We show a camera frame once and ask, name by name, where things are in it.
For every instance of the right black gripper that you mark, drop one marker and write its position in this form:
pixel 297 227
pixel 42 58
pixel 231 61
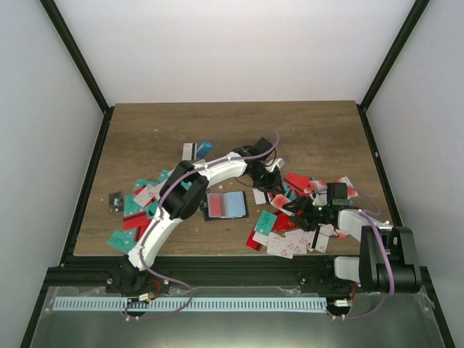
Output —
pixel 303 204

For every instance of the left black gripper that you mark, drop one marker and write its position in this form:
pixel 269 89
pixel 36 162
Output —
pixel 270 185

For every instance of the red card top right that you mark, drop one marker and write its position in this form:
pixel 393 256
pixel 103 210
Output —
pixel 297 182

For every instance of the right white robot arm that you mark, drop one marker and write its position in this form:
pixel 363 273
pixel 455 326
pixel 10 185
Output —
pixel 388 259

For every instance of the red card front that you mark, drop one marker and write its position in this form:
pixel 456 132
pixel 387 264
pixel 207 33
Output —
pixel 252 244

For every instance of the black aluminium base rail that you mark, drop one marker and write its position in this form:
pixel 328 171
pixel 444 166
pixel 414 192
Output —
pixel 247 270

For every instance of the black membership card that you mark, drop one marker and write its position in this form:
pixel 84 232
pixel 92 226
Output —
pixel 116 202

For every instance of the blue card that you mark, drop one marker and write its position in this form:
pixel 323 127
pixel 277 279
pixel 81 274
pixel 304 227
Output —
pixel 203 149

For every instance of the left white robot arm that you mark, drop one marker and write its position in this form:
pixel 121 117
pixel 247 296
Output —
pixel 181 194

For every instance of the red VIP card gold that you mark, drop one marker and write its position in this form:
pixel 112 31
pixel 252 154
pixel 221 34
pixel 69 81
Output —
pixel 283 223

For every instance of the teal card front left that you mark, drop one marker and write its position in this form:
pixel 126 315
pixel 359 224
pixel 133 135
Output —
pixel 122 240

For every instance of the white striped card front right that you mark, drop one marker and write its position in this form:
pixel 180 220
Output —
pixel 320 239

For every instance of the teal VIP card right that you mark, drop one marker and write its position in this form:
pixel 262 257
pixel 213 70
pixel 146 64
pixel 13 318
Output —
pixel 265 223

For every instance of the white card magnetic stripe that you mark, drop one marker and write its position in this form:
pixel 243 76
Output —
pixel 189 151

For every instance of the black leather card holder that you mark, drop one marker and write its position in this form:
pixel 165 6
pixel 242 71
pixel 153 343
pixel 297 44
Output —
pixel 236 206

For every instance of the light blue slotted rail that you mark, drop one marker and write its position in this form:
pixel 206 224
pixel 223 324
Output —
pixel 199 304

